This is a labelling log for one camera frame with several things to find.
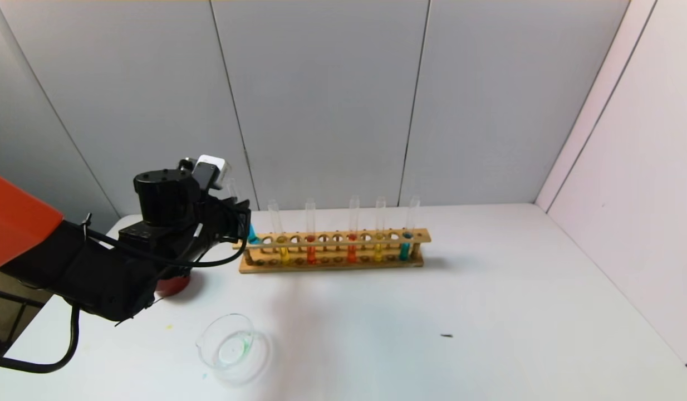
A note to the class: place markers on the clear glass dish with spout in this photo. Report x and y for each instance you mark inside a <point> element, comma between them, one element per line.
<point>232,351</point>

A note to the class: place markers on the red plastic cup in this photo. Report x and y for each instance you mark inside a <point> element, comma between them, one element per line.
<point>173,285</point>

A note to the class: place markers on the test tube with red liquid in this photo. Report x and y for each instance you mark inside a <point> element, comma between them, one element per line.
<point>311,253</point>
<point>352,253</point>

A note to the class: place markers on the black metal stand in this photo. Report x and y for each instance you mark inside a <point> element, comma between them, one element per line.
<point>9,312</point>

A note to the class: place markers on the test tube with yellow liquid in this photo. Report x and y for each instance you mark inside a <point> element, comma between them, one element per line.
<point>284,253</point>
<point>378,252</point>

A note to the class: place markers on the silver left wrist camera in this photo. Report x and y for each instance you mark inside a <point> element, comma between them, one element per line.
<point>210,170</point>

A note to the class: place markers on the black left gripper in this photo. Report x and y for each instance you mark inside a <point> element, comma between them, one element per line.
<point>242,220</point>

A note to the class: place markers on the wooden test tube rack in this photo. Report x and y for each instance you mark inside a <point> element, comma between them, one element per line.
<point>332,266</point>

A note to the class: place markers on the test tube with blue liquid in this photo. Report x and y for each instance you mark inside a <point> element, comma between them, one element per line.
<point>405,250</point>
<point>254,238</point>

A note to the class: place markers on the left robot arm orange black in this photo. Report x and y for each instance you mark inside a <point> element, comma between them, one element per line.
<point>98,273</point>

